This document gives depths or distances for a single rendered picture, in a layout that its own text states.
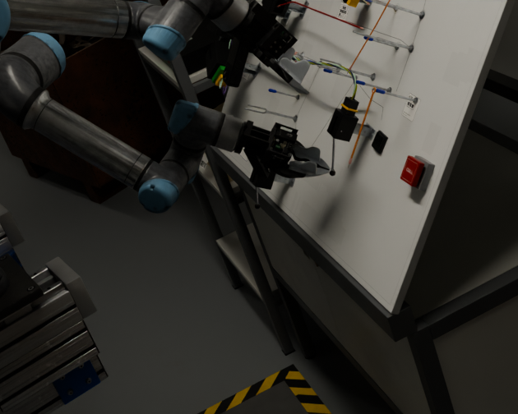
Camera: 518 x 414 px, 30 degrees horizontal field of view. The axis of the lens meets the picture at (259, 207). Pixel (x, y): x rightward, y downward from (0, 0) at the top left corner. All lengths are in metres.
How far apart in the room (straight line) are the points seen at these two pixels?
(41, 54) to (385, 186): 0.79
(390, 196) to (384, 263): 0.14
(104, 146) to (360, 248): 0.58
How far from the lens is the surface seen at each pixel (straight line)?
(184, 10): 1.87
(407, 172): 1.93
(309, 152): 2.13
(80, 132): 2.05
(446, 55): 1.98
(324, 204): 2.27
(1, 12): 1.70
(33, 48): 2.17
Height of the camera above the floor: 2.01
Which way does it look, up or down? 27 degrees down
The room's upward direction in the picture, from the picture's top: 20 degrees counter-clockwise
